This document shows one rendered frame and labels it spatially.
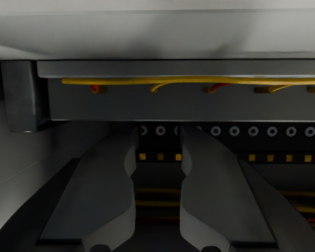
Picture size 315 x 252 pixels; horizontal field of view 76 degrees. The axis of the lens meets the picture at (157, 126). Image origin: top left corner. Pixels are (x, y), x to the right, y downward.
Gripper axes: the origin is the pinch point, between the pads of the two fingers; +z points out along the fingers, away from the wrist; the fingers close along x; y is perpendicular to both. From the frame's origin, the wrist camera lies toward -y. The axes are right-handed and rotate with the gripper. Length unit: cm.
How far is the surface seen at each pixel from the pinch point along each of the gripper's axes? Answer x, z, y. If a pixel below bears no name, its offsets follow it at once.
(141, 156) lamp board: -2.1, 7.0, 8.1
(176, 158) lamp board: 1.8, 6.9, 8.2
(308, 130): 16.2, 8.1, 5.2
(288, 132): 14.1, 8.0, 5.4
